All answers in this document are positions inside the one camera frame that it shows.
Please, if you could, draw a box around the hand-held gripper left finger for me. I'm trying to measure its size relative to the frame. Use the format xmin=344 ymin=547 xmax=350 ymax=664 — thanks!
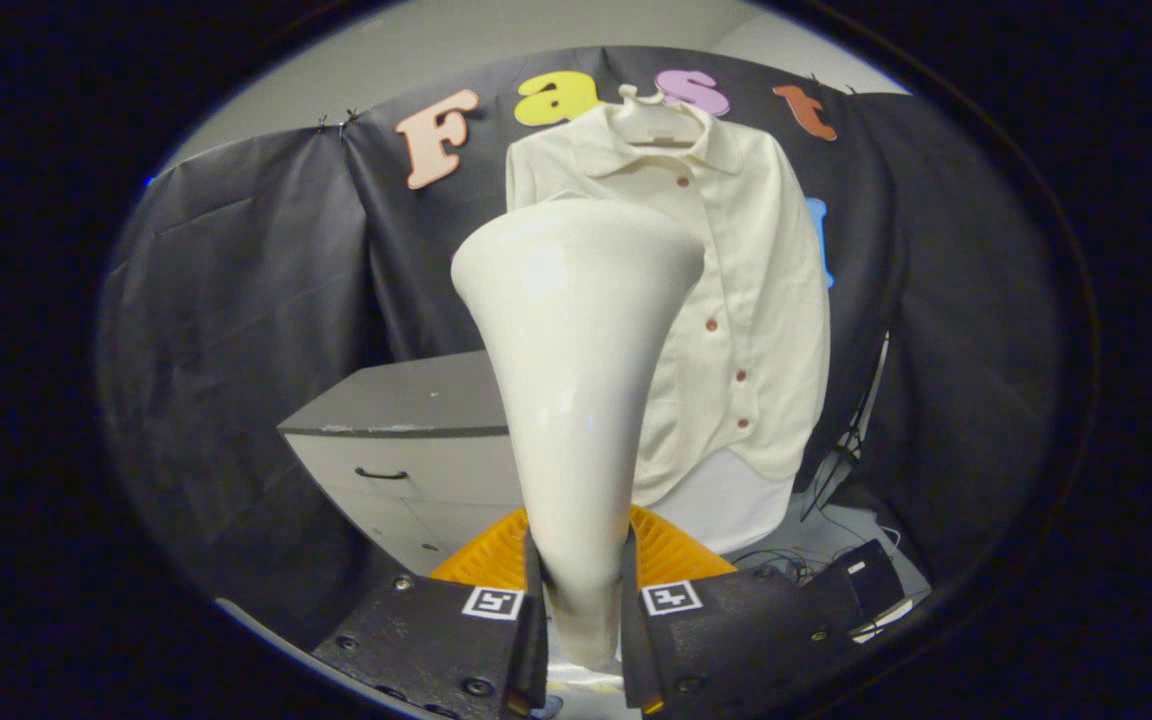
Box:
xmin=311 ymin=505 xmax=549 ymax=720

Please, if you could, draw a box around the grey drawer cabinet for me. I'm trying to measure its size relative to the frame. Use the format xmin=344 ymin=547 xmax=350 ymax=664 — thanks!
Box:
xmin=278 ymin=350 xmax=537 ymax=579

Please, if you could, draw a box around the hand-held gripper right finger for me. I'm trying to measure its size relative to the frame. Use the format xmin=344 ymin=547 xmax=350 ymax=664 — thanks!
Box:
xmin=619 ymin=503 xmax=872 ymax=716

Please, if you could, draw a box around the black box device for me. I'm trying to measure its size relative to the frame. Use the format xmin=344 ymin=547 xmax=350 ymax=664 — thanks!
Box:
xmin=831 ymin=540 xmax=915 ymax=641

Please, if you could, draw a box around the white clothes hanger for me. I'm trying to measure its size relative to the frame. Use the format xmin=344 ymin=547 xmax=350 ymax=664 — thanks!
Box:
xmin=616 ymin=84 xmax=707 ymax=149

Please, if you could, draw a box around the white garment steamer head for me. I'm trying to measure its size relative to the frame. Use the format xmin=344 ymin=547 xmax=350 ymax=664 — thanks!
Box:
xmin=451 ymin=198 xmax=707 ymax=673

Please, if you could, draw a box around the black backdrop cloth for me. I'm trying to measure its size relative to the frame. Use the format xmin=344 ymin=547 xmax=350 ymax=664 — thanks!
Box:
xmin=96 ymin=45 xmax=1067 ymax=641

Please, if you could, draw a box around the cream button-up shirt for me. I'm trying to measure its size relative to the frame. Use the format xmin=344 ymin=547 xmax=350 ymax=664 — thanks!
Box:
xmin=504 ymin=100 xmax=832 ymax=508

